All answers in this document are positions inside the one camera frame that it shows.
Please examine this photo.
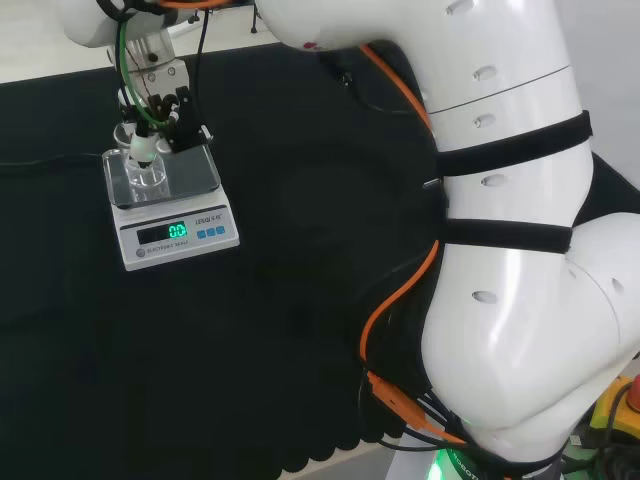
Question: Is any orange cable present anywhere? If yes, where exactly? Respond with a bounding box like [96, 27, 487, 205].
[158, 0, 472, 447]

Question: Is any black cable with plug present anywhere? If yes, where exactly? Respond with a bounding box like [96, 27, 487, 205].
[317, 52, 427, 117]

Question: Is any white electronic balance steel pan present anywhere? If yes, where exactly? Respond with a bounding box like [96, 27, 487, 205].
[101, 143, 242, 273]

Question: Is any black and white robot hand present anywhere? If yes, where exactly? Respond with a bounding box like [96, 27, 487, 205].
[113, 58, 216, 171]

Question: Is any black bench cloth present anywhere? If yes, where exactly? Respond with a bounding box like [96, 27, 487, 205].
[0, 39, 640, 474]

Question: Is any clear glass beaker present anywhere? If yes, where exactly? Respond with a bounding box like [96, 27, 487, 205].
[124, 158, 169, 204]

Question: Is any black balance power cable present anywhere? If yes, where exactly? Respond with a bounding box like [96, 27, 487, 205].
[0, 151, 110, 170]

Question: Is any green cable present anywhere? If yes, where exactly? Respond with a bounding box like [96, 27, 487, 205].
[116, 17, 174, 127]

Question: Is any thin black hand cable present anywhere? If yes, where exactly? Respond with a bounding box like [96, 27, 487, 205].
[193, 8, 211, 135]

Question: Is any yellow stop button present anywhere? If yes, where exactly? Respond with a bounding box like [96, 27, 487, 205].
[588, 374, 640, 447]

